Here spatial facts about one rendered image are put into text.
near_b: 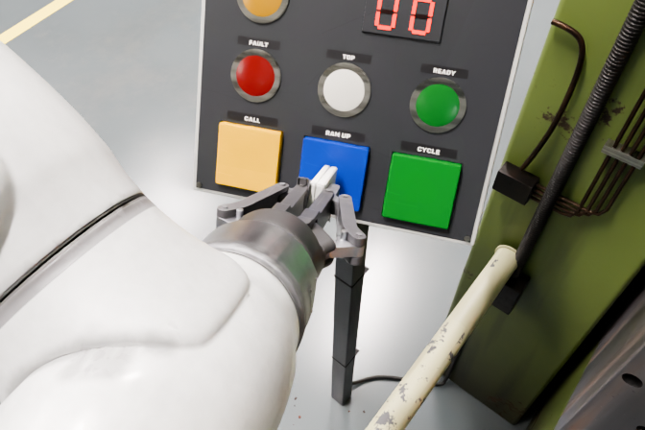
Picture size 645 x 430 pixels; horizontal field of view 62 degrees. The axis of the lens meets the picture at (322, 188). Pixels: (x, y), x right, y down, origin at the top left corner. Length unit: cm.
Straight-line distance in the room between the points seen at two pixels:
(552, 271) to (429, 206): 49
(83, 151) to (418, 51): 39
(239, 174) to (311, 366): 101
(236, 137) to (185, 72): 190
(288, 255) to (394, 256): 145
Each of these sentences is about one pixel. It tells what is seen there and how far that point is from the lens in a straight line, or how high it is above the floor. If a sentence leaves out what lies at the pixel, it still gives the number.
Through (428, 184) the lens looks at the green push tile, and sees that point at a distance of 60.
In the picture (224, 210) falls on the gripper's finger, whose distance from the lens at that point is 45.
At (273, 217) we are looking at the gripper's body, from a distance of 38.
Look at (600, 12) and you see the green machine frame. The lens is 76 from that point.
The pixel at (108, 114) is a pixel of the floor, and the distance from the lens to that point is 239.
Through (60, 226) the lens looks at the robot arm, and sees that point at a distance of 24.
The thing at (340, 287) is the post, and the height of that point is 58.
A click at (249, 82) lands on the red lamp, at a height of 108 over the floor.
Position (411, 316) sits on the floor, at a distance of 167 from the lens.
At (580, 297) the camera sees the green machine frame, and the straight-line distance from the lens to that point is 108.
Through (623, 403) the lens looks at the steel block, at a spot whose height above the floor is 71.
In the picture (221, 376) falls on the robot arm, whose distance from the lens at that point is 23.
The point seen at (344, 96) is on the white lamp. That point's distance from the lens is 59.
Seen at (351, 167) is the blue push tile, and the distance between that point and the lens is 60.
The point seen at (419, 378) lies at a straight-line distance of 89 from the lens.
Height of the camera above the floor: 146
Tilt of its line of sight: 49 degrees down
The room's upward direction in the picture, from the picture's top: straight up
